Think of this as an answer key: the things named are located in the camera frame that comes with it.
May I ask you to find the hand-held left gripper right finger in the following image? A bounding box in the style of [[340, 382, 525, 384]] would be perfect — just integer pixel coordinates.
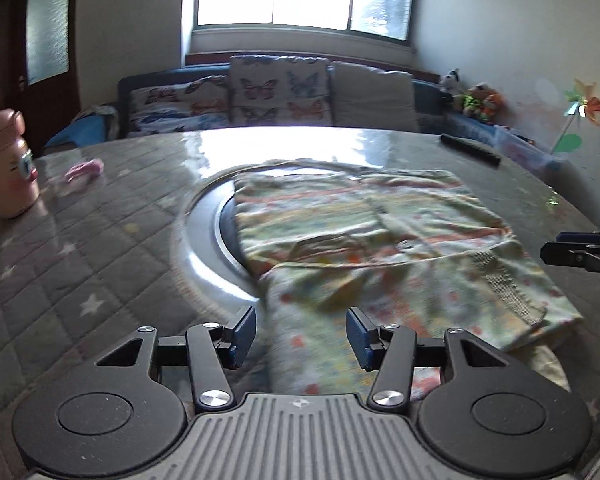
[[346, 307, 510, 407]]

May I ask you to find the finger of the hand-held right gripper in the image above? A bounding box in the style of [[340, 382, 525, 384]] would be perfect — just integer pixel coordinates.
[[540, 241, 600, 282], [556, 230, 600, 246]]

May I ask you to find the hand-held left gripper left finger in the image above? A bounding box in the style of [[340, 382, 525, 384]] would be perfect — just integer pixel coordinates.
[[94, 304, 257, 409]]

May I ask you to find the floral patterned garment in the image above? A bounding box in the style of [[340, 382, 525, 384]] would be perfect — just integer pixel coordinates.
[[233, 159, 586, 401]]

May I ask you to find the round metal table inset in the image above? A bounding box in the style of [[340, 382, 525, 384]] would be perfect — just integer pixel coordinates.
[[172, 162, 271, 321]]

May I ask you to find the clear plastic storage box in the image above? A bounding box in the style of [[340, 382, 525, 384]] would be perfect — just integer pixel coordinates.
[[494, 124, 566, 172]]

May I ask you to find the colourful paper pinwheel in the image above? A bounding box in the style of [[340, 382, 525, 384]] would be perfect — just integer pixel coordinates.
[[551, 77, 600, 155]]

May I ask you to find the black remote control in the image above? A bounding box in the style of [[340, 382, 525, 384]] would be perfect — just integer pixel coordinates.
[[439, 133, 502, 167]]

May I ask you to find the orange and green plush toy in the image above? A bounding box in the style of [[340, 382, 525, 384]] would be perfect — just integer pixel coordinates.
[[461, 82, 504, 125]]

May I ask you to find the black and white plush toy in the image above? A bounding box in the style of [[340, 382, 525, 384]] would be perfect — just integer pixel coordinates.
[[439, 68, 463, 105]]

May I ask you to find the dark blue sofa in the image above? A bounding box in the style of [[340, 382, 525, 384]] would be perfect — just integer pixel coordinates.
[[117, 62, 500, 147]]

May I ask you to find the wide butterfly print cushion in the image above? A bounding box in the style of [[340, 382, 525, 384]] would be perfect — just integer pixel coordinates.
[[127, 75, 231, 137]]

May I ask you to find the plain white cushion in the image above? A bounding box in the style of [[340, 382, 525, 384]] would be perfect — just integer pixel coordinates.
[[329, 61, 419, 134]]

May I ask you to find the square butterfly print cushion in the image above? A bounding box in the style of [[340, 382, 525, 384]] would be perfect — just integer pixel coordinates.
[[229, 54, 334, 127]]

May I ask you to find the blue cloth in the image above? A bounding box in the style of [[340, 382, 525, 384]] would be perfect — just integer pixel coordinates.
[[44, 104, 122, 150]]

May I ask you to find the pink bottle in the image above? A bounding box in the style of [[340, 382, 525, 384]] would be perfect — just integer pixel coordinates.
[[0, 109, 41, 219]]

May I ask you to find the dark wooden door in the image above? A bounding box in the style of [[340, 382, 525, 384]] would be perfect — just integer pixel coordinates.
[[0, 0, 82, 157]]

